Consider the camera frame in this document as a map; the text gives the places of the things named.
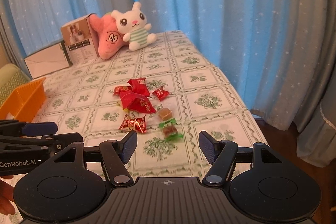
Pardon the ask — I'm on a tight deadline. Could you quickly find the red gold foil candy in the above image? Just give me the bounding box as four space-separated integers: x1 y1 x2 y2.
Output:
119 114 146 134

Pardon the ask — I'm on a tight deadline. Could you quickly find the green candy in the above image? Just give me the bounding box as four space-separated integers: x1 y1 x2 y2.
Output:
159 118 183 141

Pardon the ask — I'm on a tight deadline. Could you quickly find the large red snack packet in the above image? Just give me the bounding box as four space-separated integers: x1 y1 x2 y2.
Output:
120 92 156 114

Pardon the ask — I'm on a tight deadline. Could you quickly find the red orange candy packet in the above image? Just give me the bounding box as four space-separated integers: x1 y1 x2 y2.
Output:
113 86 132 96

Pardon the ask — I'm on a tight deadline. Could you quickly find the brown clear candy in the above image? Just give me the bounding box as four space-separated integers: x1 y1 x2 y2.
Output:
158 107 173 122

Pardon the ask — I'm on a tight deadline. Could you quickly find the small red candy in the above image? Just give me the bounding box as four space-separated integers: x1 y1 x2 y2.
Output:
152 86 170 102

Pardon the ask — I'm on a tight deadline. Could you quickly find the red square snack packet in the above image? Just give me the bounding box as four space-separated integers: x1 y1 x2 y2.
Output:
128 77 150 97

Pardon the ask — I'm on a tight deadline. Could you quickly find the person's left hand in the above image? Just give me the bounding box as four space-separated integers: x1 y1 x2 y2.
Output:
0 176 15 215

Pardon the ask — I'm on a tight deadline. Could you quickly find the orange plastic tray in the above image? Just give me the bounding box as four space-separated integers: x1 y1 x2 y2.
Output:
1 77 46 122

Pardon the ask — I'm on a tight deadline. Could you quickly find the green chevron cushion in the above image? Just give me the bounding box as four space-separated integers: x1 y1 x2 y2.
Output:
0 71 30 105

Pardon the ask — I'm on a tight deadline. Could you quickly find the light green sofa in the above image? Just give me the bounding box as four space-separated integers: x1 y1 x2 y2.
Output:
0 63 21 84

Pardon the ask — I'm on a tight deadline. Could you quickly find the green floral tablecloth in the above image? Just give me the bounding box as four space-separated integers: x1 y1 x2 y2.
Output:
7 29 268 224

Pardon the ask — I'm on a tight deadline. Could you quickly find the white flat cardboard box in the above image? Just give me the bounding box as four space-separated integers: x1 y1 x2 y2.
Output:
25 39 72 79

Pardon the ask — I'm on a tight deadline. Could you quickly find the grey lace curtain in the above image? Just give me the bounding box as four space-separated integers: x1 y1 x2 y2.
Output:
296 59 335 167

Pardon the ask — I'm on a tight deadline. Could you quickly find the tall humidifier product box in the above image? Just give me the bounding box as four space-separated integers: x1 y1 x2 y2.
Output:
60 14 99 65

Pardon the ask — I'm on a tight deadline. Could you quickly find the pink star plush toy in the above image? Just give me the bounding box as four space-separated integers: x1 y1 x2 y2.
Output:
89 13 129 60

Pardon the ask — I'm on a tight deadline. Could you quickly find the white bunny plush toy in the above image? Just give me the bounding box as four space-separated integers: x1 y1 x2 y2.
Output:
111 2 157 51

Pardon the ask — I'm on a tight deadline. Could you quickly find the blue star curtain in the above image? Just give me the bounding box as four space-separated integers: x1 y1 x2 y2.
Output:
1 0 327 130

